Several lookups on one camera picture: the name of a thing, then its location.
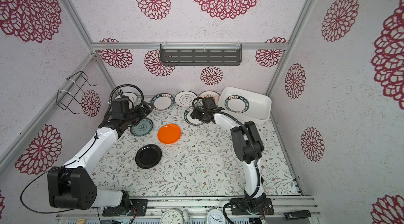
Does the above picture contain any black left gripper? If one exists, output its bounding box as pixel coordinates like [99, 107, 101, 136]
[125, 100, 154, 126]

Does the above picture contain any small green rim plate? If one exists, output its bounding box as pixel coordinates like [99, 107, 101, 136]
[183, 107, 204, 126]

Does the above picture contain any large green rim plate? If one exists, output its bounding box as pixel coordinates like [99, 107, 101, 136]
[225, 95, 250, 113]

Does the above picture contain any green rim plate back row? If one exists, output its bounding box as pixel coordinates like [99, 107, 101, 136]
[150, 93, 175, 111]

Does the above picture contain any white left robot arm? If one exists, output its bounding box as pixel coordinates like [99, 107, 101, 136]
[47, 97, 154, 216]

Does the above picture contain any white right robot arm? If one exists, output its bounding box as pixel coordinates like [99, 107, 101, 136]
[191, 97, 272, 217]

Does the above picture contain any white plastic bin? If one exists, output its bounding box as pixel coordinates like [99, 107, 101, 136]
[218, 87, 272, 124]

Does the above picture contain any teal patterned plate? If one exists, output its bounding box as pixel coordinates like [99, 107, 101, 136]
[130, 118, 154, 137]

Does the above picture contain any orange sunburst plate right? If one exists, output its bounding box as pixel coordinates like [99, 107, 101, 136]
[199, 90, 220, 105]

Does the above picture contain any white cloud plate far left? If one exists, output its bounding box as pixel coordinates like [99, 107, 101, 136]
[116, 92, 138, 104]

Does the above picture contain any white cloud pattern plate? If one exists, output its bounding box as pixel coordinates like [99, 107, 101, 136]
[175, 91, 198, 108]

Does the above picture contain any orange plastic plate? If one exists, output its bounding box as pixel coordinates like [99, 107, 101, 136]
[157, 124, 182, 145]

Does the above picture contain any black plastic plate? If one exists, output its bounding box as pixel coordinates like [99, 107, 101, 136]
[135, 144, 162, 169]

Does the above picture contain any right white clock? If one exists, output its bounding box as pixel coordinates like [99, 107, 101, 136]
[205, 209, 226, 224]

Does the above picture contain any white clock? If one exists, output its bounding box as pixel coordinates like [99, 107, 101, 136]
[205, 209, 226, 224]
[160, 209, 185, 224]

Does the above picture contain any left white clock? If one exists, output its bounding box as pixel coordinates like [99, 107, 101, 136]
[160, 209, 185, 224]

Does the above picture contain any black wire wall rack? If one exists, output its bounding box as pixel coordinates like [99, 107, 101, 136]
[55, 71, 96, 115]

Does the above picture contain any grey wall shelf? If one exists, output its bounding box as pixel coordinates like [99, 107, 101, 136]
[160, 44, 243, 66]

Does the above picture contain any black clip on rail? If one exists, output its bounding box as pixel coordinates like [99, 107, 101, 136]
[285, 210, 311, 221]

